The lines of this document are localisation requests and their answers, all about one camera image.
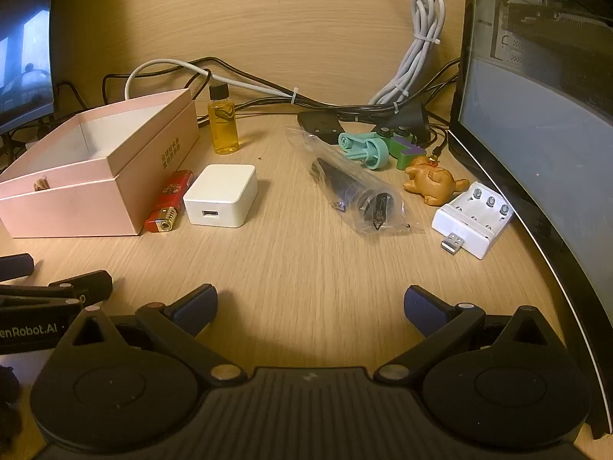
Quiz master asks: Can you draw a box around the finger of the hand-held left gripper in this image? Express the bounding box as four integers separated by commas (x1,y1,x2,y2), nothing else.
47,270,114,305
0,254,36,281

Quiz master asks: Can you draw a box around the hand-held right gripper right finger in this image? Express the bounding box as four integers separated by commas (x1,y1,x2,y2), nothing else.
374,285,561,384

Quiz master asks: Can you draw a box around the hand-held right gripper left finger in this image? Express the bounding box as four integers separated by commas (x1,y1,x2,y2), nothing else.
57,284,245,384

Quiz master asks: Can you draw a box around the pink cardboard box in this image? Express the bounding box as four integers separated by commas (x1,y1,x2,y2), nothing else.
0,89,200,238

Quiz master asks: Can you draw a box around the white battery charger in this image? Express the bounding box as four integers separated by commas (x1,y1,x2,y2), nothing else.
431,181,515,260

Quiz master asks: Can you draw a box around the red lighter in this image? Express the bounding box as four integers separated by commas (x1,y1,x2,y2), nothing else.
145,170,193,233

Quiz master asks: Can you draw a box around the white USB charger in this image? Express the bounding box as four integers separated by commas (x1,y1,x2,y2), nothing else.
183,164,258,226

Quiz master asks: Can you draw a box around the orange animal figurine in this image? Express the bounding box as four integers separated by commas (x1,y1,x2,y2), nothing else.
403,155,469,207

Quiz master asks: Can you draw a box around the clear plastic bag black part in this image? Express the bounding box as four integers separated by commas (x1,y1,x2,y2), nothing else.
285,126,425,235

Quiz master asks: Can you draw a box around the green purple toy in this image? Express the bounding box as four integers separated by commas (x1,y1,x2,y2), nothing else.
376,126,427,170

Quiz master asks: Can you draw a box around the teal crank handle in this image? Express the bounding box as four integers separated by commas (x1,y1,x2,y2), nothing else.
338,131,390,171

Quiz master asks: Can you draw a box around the yellow oil bottle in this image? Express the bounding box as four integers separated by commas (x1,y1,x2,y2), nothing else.
207,83,239,155

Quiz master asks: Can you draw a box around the dark computer monitor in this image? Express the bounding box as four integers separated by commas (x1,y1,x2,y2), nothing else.
0,0,57,135

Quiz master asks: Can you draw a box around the black power adapter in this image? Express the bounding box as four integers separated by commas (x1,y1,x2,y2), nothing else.
297,111,342,145

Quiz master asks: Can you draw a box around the curved computer monitor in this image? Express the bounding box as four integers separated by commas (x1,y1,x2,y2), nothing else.
447,0,613,442

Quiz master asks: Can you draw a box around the thin black cable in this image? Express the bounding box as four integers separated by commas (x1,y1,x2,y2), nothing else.
428,129,451,161

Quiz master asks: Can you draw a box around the black cable bundle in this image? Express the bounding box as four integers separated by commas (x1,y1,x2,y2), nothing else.
103,56,461,128

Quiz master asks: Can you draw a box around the coiled white cable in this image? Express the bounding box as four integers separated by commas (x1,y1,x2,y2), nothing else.
369,0,447,106

